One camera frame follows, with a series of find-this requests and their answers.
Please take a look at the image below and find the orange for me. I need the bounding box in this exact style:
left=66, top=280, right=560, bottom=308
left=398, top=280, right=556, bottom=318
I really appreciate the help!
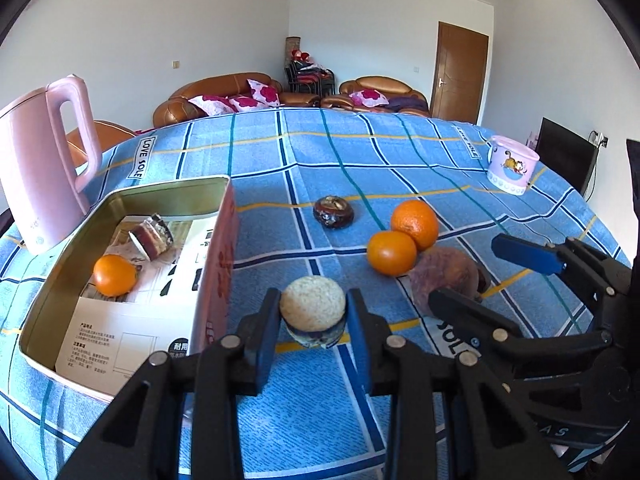
left=367, top=230, right=418, bottom=276
left=391, top=200, right=440, bottom=252
left=93, top=254, right=139, bottom=297

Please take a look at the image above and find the stack of dark chairs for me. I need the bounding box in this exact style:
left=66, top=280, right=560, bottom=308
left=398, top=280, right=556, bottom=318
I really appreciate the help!
left=285, top=62, right=335, bottom=96

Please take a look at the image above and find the brown wooden door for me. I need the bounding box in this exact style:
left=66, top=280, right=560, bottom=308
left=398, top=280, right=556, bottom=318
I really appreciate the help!
left=429, top=21, right=490, bottom=123

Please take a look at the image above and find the brown leather armchair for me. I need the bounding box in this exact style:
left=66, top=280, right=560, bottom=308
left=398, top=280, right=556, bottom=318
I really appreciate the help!
left=66, top=120, right=136, bottom=171

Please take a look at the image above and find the short brown leather sofa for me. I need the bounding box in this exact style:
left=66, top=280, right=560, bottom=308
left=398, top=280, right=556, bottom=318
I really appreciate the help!
left=320, top=76, right=430, bottom=117

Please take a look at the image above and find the white red floral pillow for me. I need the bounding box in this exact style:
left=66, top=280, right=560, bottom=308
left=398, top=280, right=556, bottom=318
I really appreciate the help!
left=350, top=89, right=393, bottom=108
left=248, top=79, right=281, bottom=107
left=189, top=95, right=236, bottom=116
left=227, top=95, right=266, bottom=112

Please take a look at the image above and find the long brown leather sofa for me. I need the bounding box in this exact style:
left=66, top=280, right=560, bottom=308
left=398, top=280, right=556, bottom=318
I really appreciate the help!
left=152, top=73, right=321, bottom=128

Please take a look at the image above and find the printed paper leaflet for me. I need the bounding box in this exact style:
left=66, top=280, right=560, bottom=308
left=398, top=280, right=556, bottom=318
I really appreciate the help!
left=55, top=215, right=221, bottom=396

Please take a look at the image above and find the wrapped dark cake piece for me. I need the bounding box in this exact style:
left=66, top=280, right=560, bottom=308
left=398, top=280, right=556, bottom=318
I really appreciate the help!
left=129, top=213, right=175, bottom=261

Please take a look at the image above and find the black television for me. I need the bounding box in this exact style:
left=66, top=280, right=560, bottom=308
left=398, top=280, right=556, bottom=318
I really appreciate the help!
left=542, top=117, right=598, bottom=196

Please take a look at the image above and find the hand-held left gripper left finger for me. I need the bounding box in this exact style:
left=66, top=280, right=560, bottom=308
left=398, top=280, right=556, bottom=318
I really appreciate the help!
left=55, top=287, right=283, bottom=480

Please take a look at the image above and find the beige round pastry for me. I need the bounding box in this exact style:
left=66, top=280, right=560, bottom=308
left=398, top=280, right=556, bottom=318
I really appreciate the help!
left=280, top=276, right=347, bottom=350

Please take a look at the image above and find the pink cartoon cup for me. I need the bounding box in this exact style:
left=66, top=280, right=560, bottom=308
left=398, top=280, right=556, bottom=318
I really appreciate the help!
left=486, top=135, right=541, bottom=196

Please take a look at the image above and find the dark wrapped pastry on table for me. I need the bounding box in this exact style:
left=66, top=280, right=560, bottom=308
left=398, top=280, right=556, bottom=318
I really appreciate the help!
left=313, top=196, right=356, bottom=230

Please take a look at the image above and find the blue plaid tablecloth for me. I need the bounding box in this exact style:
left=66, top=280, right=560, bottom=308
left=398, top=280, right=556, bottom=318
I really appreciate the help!
left=0, top=109, right=640, bottom=480

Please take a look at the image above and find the brown round fruit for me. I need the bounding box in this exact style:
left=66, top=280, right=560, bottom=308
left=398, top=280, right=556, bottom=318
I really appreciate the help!
left=409, top=246, right=487, bottom=316

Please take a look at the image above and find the pink electric kettle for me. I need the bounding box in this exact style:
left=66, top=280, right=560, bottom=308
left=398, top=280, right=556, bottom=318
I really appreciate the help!
left=0, top=74, right=105, bottom=256

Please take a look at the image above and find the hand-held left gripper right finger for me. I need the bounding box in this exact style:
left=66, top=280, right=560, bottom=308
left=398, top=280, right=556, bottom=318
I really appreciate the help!
left=345, top=287, right=571, bottom=480

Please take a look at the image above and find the metal tin box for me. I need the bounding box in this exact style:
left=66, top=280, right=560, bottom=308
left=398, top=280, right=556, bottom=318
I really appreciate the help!
left=19, top=176, right=240, bottom=403

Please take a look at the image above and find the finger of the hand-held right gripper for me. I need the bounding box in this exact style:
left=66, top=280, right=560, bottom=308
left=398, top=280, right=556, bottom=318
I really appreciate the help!
left=427, top=287, right=616, bottom=386
left=491, top=232, right=632, bottom=311

